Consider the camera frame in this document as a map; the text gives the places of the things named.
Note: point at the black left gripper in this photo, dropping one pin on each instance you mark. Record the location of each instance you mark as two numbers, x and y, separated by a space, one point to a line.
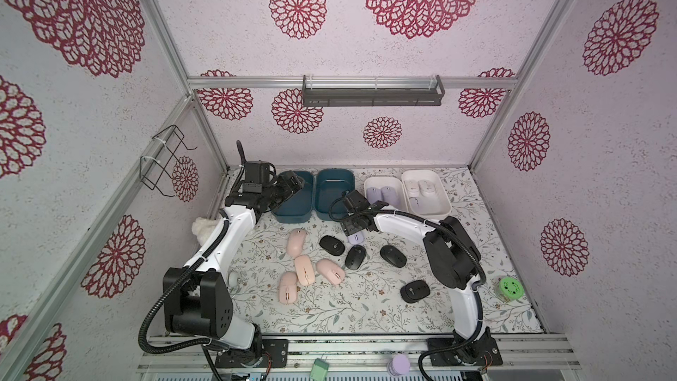
288 190

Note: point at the white plush dog toy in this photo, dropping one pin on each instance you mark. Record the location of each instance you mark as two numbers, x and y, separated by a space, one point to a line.
202 229

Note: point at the pink mouse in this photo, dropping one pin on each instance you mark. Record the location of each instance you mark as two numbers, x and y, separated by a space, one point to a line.
331 271
305 270
288 293
296 243

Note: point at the right teal storage box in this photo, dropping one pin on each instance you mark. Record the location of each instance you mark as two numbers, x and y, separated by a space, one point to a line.
330 187

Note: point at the black mouse centre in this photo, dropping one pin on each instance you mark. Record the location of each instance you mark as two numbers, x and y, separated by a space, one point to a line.
355 257

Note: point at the right white storage box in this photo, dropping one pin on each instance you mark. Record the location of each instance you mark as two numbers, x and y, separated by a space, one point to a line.
436 207

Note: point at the green connector block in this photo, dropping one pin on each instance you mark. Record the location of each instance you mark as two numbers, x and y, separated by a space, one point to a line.
319 370

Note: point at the left white storage box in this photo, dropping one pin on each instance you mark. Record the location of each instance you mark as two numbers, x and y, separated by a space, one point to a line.
382 181

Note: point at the purple round cap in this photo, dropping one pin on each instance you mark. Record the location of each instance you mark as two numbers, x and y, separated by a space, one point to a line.
399 365

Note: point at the black wire wall rack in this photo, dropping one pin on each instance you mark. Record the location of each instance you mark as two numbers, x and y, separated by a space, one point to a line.
153 168

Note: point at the pink mouse top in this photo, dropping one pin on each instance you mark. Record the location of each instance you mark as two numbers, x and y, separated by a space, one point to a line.
296 243

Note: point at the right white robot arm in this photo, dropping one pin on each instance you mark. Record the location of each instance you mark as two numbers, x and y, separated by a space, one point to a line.
453 258

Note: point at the teal storage box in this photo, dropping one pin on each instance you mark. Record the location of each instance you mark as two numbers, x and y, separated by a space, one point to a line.
299 208
330 187

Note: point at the black mouse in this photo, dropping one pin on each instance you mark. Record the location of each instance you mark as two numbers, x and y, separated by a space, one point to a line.
415 291
332 245
355 257
393 256

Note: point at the pink mouse middle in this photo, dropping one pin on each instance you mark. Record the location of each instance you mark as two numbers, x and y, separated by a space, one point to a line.
305 270

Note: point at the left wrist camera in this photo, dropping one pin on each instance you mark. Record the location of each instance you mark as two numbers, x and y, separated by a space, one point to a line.
257 175

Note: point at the large purple mouse bottom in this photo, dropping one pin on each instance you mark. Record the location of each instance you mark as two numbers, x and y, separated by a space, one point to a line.
391 196

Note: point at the green round toy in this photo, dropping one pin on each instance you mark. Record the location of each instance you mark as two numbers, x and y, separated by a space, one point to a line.
510 289

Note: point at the pink mouse bottom left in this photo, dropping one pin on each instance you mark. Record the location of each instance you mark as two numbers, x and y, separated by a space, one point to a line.
288 293

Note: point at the white mouse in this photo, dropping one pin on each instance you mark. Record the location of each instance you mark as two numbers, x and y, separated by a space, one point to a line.
427 188
413 188

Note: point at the black mouse bottom right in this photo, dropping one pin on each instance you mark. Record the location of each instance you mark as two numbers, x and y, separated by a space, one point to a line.
415 291

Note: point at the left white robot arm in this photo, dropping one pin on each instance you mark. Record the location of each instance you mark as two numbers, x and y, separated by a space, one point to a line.
196 297

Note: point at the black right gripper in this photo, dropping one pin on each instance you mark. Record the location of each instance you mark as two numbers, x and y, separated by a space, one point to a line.
352 223

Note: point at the left teal storage box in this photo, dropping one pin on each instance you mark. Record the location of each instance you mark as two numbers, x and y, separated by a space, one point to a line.
299 208

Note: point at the black mouse top left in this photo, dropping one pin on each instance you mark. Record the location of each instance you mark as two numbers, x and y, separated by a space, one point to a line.
332 245

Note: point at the pink mouse right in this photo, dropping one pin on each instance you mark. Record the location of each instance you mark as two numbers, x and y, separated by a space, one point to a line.
331 271

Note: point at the white storage box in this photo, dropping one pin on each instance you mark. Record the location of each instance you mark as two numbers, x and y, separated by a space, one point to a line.
382 181
436 207

